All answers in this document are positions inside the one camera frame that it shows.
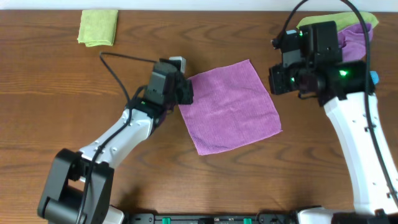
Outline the purple microfiber cloth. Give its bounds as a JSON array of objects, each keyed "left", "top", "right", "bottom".
[{"left": 179, "top": 60, "right": 282, "bottom": 156}]

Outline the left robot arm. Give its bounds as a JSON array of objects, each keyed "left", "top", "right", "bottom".
[{"left": 37, "top": 70, "right": 193, "bottom": 224}]

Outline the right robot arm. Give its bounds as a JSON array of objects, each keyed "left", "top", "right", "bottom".
[{"left": 269, "top": 21, "right": 397, "bottom": 223}]

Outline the purple cloth in pile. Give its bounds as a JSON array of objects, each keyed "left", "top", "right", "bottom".
[{"left": 338, "top": 23, "right": 366, "bottom": 62}]

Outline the green cloth in pile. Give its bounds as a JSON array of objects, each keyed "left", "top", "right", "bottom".
[{"left": 297, "top": 11, "right": 379, "bottom": 31}]

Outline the blue cloth in pile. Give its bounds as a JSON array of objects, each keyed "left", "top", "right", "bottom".
[{"left": 370, "top": 71, "right": 379, "bottom": 85}]

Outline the folded light green cloth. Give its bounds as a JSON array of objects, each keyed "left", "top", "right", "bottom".
[{"left": 77, "top": 9, "right": 119, "bottom": 47}]

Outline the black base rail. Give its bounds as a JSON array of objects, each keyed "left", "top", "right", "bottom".
[{"left": 123, "top": 213, "right": 298, "bottom": 224}]

